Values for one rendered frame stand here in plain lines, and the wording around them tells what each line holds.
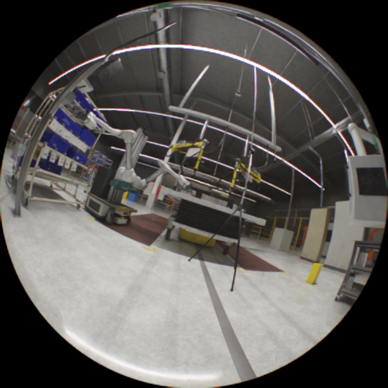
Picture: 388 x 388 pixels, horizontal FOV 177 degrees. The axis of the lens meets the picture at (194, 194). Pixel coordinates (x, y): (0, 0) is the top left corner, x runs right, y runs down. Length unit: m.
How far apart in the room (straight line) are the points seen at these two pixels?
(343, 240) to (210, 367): 4.46
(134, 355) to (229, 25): 10.41
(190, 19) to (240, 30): 2.95
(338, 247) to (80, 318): 5.00
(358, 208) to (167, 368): 1.88
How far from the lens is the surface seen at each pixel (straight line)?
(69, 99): 1.38
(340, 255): 4.71
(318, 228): 5.28
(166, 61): 8.64
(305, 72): 10.28
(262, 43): 9.68
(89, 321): 0.74
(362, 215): 1.73
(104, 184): 2.28
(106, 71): 1.35
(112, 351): 0.67
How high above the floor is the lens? 0.63
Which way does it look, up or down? 8 degrees up
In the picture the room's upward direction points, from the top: 18 degrees clockwise
